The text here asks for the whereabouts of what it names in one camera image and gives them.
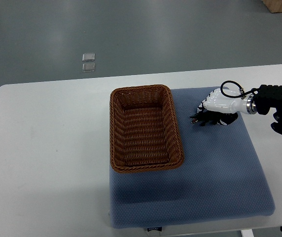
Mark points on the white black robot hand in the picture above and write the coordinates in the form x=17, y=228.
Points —
x=229, y=103

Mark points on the dark toy crocodile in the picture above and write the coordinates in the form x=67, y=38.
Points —
x=206, y=117

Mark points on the brown wicker basket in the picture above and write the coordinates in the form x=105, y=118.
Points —
x=143, y=130

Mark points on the blue foam cushion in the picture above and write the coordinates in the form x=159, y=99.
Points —
x=221, y=177

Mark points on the wooden box corner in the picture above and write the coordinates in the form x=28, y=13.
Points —
x=274, y=6

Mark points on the upper floor outlet plate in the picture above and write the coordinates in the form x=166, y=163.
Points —
x=88, y=57

